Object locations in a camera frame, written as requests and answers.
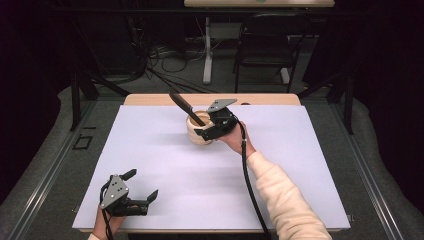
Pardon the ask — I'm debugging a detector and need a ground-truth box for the person's left hand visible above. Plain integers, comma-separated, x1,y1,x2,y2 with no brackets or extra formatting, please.
92,204,127,240

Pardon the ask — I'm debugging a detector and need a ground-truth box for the cream ribbed cup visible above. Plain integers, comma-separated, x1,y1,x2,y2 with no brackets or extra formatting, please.
185,109,216,146

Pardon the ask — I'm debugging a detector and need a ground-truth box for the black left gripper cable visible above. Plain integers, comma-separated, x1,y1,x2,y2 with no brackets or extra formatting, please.
98,181,115,240

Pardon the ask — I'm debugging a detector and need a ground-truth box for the person's right hand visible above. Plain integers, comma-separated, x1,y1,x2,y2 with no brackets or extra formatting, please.
216,120,257,157

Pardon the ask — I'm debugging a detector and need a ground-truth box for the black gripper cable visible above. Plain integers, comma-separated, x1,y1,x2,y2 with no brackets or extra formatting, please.
234,119,273,240
98,181,115,240

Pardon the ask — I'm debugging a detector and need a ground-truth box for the black metal frame stand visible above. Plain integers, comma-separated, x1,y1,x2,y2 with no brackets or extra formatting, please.
296,64,356,136
69,64,132,133

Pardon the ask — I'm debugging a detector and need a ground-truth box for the bundle of floor cables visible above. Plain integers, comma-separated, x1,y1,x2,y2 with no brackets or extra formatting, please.
133,33,218,95

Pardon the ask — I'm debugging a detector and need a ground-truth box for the black chair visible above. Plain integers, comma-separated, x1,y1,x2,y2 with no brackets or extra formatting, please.
233,13,313,94

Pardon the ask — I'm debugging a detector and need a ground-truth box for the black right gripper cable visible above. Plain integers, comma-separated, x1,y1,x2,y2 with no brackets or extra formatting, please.
234,119,273,240

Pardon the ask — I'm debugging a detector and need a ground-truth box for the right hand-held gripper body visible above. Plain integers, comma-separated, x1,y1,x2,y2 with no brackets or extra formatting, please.
205,98,240,140

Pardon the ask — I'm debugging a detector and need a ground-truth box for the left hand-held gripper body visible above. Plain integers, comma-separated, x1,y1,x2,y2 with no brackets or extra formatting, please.
99,173,150,218

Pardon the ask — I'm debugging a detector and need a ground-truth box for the white-legged wooden desk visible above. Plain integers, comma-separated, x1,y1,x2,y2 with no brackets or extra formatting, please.
183,0,336,85

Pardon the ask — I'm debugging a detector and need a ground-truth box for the white table mat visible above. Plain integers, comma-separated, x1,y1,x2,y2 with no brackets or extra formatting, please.
71,104,352,231

